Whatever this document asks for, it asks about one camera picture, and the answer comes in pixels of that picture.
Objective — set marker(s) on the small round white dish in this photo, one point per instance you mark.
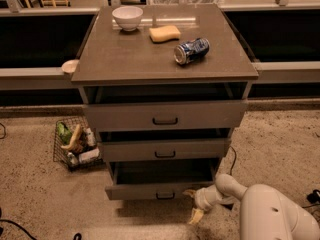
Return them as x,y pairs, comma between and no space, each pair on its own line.
70,66

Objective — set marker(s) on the grey drawer cabinet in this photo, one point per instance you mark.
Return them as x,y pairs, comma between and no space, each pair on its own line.
113,57

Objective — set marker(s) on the grey bottom drawer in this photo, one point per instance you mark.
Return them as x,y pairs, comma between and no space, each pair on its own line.
160,179

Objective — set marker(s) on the yellow banana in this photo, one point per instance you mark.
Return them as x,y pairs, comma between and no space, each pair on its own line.
74,144

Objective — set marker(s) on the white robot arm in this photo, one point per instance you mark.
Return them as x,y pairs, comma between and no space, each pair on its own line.
265,213

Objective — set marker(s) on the grey metal railing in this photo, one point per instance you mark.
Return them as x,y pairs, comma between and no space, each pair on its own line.
269,72

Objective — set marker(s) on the small white bottle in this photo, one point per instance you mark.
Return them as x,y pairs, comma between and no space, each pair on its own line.
90,137

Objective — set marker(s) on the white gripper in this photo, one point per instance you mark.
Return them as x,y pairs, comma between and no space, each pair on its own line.
201,198

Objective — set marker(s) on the grey middle drawer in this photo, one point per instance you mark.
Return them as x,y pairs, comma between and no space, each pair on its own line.
164,144

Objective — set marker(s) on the yellow sponge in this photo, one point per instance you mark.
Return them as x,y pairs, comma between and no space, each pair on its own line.
164,33

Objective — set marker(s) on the green snack bag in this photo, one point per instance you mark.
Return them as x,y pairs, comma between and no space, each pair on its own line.
64,133

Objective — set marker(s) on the grey top drawer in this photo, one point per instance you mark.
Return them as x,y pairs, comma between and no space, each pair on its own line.
165,107

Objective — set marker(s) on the white packet in basket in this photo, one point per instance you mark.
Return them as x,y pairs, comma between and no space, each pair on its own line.
89,156

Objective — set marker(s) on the black wire basket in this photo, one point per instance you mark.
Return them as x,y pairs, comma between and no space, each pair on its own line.
66,158

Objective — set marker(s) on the grey drawer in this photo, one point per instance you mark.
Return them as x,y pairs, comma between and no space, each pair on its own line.
164,144
160,179
165,107

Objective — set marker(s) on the blue soda can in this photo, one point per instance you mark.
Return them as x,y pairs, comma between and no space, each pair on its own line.
190,51

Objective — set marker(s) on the white ceramic bowl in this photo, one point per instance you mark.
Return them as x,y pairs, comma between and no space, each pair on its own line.
128,18

